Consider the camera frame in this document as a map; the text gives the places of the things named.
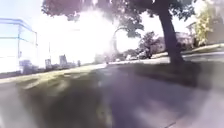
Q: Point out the wide grass field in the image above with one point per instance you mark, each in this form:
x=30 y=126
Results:
x=60 y=96

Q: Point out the grass verge beyond road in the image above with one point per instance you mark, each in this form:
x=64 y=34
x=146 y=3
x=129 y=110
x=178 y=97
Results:
x=203 y=49

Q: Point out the large thick-trunked tree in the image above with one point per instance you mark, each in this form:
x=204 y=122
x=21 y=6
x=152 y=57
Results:
x=168 y=36

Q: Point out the grey concrete sidewalk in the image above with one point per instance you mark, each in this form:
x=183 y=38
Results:
x=150 y=100

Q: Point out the house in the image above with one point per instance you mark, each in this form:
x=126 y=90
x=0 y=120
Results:
x=216 y=33

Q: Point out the dark car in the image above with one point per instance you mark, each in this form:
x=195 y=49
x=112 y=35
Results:
x=144 y=55

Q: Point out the small dark tree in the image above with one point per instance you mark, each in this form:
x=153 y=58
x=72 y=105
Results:
x=147 y=40

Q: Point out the yellow-green tree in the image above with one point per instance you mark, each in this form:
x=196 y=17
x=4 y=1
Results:
x=204 y=23

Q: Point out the blue and white building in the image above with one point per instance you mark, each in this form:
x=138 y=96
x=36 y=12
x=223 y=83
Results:
x=16 y=43

